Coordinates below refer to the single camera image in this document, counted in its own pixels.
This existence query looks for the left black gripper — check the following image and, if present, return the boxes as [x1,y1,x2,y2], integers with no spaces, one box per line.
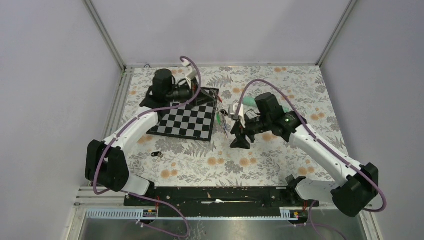
[166,77,215,109]

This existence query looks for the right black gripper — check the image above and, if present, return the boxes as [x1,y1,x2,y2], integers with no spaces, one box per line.
[230,113,272,150]

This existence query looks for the keyring with coloured key tags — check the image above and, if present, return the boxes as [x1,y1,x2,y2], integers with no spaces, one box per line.
[213,90,229,139]

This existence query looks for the key with black tag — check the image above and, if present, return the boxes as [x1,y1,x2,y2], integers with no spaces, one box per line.
[151,151,164,158]

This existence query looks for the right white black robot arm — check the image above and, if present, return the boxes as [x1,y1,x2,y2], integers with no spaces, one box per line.
[228,92,379,218]

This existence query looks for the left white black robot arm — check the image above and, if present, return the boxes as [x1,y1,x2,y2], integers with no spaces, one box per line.
[84,67,214,206]

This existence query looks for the black white chessboard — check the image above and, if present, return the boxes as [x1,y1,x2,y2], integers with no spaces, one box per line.
[147,101,217,142]

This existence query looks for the mint green flashlight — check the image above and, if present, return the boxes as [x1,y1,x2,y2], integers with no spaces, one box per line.
[242,97,288,113]

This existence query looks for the floral patterned table mat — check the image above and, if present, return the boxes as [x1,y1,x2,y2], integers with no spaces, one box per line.
[127,66,348,187]

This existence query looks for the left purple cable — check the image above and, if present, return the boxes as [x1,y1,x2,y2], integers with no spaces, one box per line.
[92,55,203,239]

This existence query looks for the purple cable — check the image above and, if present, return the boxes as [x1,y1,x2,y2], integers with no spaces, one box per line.
[92,55,203,239]
[236,79,388,240]

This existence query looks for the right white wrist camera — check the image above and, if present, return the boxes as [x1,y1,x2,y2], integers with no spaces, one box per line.
[228,103,246,128]

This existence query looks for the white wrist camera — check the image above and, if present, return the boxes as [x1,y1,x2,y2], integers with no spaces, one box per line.
[184,64,198,88]
[228,103,246,128]

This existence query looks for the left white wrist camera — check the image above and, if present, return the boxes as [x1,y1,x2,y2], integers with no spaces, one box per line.
[184,64,198,88]

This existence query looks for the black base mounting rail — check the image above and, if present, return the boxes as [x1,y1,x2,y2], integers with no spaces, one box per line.
[124,186,312,218]

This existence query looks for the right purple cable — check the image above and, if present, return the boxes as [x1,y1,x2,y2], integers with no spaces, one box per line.
[236,79,388,240]

